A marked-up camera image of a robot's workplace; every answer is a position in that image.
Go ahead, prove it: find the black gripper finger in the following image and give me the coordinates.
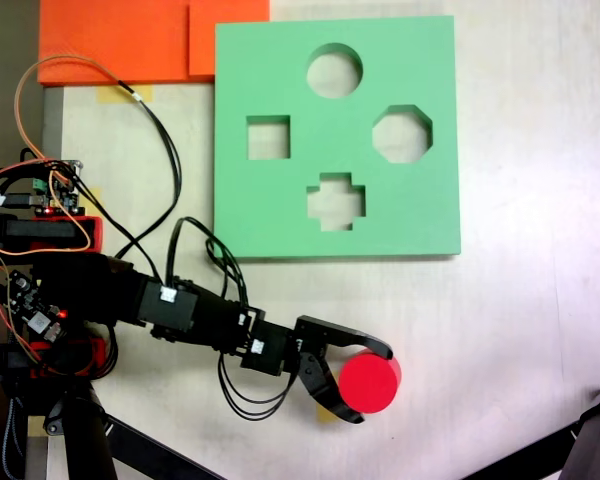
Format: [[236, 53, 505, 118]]
[[294, 314, 395, 360], [297, 351, 367, 426]]

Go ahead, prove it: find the red cylinder block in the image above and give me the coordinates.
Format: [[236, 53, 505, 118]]
[[337, 349, 402, 415]]

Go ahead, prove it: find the green shape-hole board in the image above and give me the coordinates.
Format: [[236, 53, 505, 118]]
[[212, 14, 463, 260]]

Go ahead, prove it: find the large orange foam block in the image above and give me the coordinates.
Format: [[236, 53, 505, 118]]
[[37, 0, 191, 86]]

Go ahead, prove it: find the red table clamp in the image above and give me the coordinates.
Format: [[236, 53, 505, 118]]
[[0, 215, 105, 255], [29, 337, 106, 376]]

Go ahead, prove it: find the black tripod leg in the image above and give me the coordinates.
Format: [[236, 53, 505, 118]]
[[42, 382, 119, 480], [559, 377, 600, 480]]

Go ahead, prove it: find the black power circuit board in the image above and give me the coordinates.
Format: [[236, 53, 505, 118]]
[[0, 268, 67, 347]]

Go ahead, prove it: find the circuit board with green terminal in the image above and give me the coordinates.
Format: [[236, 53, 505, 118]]
[[31, 158, 85, 216]]

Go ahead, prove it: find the wide yellow tape strip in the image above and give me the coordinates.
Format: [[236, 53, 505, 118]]
[[97, 84, 155, 105]]

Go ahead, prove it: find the thin black servo cable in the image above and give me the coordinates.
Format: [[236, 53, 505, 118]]
[[217, 352, 301, 422], [166, 216, 251, 321]]

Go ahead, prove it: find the long black cable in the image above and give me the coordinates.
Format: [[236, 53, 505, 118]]
[[113, 78, 183, 261]]

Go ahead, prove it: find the blue white braided cable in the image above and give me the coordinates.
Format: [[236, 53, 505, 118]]
[[2, 397, 26, 479]]

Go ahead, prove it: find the black usb cable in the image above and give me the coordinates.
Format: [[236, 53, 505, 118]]
[[0, 193, 46, 209]]

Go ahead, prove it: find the thin orange wire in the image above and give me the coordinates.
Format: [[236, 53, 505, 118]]
[[0, 53, 126, 257]]

